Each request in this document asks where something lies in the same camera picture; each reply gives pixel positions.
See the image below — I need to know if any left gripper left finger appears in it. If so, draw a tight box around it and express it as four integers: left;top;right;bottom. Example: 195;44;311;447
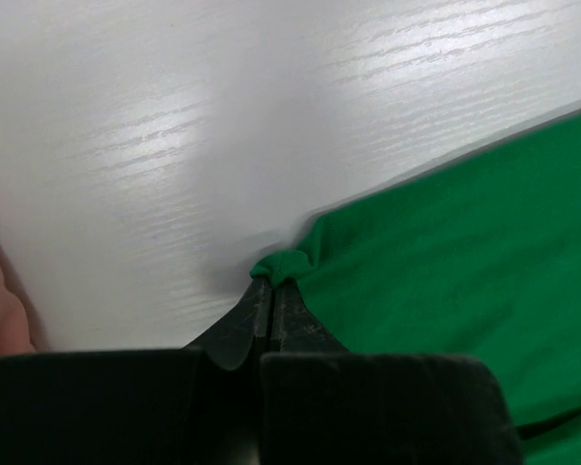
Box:
0;279;273;464

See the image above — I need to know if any green t shirt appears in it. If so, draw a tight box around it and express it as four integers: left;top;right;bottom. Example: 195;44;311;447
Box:
251;113;581;464

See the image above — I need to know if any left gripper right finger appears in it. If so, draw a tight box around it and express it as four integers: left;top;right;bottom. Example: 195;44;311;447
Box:
260;283;523;464

